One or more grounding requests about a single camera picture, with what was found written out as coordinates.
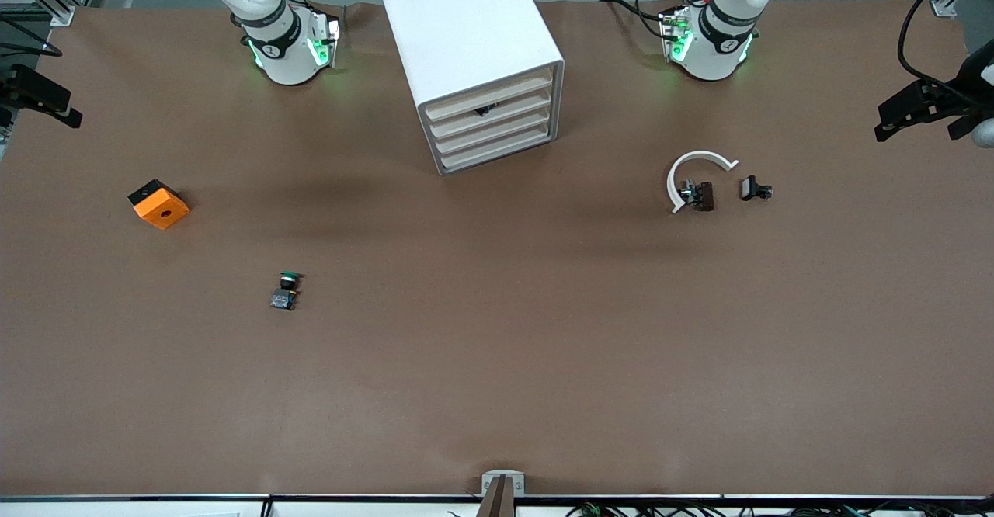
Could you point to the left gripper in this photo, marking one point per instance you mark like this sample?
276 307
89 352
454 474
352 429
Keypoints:
944 100

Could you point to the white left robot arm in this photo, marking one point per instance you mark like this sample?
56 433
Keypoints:
710 51

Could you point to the white curved plastic part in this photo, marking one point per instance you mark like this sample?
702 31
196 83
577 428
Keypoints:
687 161

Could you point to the black clip with metal part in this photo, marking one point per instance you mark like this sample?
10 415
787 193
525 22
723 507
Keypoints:
701 196

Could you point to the red push button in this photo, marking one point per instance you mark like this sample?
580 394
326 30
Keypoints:
483 110

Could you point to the brown paper table cover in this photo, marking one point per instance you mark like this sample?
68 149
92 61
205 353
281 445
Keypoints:
497 362

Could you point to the grey metal bracket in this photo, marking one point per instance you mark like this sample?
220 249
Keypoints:
512 482

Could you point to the small black plastic part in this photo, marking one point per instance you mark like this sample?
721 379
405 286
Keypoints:
752 188

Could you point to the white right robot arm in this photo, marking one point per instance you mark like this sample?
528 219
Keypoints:
279 55

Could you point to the green push button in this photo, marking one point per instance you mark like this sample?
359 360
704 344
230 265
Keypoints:
286 290

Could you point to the orange box with black base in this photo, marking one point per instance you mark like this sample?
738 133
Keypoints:
159 208

